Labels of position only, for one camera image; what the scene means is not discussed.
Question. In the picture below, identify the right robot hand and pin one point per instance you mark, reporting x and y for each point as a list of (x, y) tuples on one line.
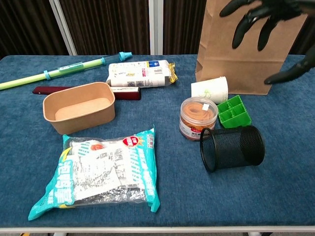
[(270, 7)]

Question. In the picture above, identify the white paper cup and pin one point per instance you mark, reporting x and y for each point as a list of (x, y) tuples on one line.
[(209, 88)]

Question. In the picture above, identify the green plastic grid box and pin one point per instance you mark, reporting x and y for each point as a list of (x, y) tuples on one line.
[(233, 114)]

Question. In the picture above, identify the clear rubber band jar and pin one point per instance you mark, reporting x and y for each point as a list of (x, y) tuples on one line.
[(198, 118)]

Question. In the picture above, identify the black cylindrical cup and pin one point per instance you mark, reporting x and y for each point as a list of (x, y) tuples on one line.
[(236, 150)]

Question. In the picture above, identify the brown paper bag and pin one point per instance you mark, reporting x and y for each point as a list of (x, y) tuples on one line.
[(229, 66)]

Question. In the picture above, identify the white snack package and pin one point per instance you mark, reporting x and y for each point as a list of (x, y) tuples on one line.
[(140, 73)]

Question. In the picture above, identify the maroon chopstick case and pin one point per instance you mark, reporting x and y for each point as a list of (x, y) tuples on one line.
[(125, 94)]

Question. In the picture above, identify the blue table mat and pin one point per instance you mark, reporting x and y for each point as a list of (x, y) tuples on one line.
[(197, 184)]

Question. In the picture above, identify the green and blue pump stick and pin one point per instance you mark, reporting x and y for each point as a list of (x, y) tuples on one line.
[(66, 68)]

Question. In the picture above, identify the teal plastic food package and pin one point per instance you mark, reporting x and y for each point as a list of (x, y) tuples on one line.
[(98, 172)]

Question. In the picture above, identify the white straight partition post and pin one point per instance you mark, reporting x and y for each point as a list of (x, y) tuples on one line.
[(155, 27)]

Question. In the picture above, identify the white slanted partition post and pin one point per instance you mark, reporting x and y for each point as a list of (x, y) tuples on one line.
[(63, 27)]

